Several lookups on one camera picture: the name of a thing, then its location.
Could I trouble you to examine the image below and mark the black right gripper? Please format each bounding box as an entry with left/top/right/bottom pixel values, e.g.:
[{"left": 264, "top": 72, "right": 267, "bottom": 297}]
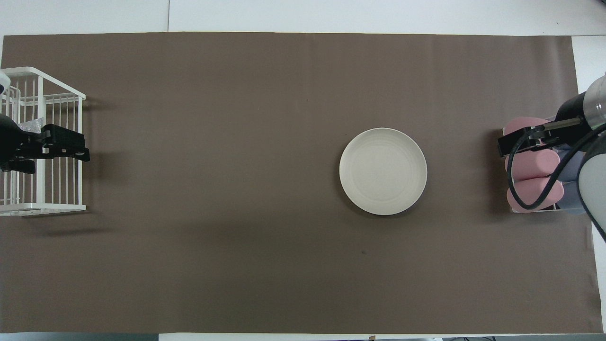
[{"left": 497, "top": 91, "right": 595, "bottom": 157}]

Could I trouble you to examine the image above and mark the brown table mat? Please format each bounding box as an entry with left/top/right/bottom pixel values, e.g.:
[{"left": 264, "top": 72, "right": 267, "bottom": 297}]
[{"left": 0, "top": 32, "right": 603, "bottom": 334}]

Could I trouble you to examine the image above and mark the cream round plate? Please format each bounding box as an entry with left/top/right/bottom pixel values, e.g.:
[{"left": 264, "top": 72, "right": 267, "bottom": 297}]
[{"left": 339, "top": 128, "right": 428, "bottom": 216}]

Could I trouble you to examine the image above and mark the white wire dish rack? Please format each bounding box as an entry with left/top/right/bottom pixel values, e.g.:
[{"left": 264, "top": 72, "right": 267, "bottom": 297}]
[{"left": 0, "top": 67, "right": 87, "bottom": 217}]

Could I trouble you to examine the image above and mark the blue plastic cup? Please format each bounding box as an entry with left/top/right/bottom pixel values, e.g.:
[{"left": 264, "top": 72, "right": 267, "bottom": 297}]
[
  {"left": 558, "top": 180, "right": 590, "bottom": 215},
  {"left": 558, "top": 148, "right": 588, "bottom": 182}
]

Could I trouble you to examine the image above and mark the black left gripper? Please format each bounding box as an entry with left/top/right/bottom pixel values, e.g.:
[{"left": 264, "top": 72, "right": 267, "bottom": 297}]
[{"left": 0, "top": 114, "right": 91, "bottom": 174}]

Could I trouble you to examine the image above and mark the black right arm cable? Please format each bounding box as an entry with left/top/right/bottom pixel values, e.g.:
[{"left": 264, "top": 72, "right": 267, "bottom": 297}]
[{"left": 507, "top": 122, "right": 606, "bottom": 242}]

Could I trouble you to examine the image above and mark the clear plastic bag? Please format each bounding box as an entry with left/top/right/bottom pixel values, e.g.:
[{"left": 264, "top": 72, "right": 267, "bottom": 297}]
[{"left": 19, "top": 117, "right": 46, "bottom": 136}]

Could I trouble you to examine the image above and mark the pink plastic cup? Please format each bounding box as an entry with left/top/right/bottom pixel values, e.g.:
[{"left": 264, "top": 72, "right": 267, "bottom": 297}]
[
  {"left": 507, "top": 178, "right": 565, "bottom": 214},
  {"left": 505, "top": 148, "right": 560, "bottom": 181},
  {"left": 503, "top": 118, "right": 546, "bottom": 141}
]

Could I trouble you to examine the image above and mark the cup holder with wooden bar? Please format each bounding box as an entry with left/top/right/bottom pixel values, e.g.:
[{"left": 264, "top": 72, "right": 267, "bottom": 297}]
[{"left": 502, "top": 116, "right": 588, "bottom": 215}]

